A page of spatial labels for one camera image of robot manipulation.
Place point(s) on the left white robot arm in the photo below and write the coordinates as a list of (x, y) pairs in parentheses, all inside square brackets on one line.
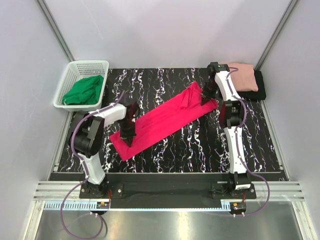
[(86, 140)]

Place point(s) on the black marble table mat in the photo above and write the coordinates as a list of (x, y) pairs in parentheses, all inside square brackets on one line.
[(200, 146)]

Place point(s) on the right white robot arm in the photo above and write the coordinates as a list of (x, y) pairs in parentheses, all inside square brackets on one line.
[(232, 117)]

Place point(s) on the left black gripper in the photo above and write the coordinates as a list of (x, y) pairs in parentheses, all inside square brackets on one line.
[(128, 137)]

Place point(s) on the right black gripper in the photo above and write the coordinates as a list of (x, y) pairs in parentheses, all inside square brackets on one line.
[(206, 96)]

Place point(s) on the red t-shirt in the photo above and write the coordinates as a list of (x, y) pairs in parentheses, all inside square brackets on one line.
[(164, 120)]

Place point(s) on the folded pink t-shirt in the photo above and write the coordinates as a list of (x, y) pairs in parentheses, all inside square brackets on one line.
[(244, 79)]

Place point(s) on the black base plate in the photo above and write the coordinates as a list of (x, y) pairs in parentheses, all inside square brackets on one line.
[(167, 190)]

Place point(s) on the folded black t-shirt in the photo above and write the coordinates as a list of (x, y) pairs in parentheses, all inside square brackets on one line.
[(255, 96)]

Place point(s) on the white plastic basket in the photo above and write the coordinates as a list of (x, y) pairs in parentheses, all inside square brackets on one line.
[(75, 71)]

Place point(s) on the green t-shirt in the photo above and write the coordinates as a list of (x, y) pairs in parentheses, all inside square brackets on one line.
[(86, 91)]

